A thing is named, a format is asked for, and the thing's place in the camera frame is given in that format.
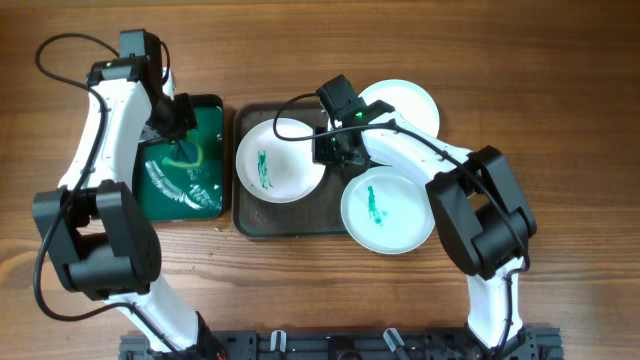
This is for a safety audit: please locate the green yellow sponge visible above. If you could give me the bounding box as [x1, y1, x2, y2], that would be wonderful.
[162, 140, 203, 169]

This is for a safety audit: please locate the white plate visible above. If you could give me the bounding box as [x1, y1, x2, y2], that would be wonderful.
[235, 120, 325, 203]
[327, 78, 441, 167]

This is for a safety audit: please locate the pale blue plate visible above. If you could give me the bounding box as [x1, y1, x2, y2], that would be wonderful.
[340, 166, 435, 255]

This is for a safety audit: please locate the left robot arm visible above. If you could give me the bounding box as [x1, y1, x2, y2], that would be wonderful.
[32, 29, 227, 359]

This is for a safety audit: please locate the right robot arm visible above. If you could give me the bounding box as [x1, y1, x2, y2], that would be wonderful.
[313, 75, 537, 359]

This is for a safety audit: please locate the black tray with green water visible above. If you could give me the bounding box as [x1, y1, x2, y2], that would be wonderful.
[133, 94, 224, 222]

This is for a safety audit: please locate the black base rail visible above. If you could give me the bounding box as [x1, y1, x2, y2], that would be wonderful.
[118, 327, 565, 360]

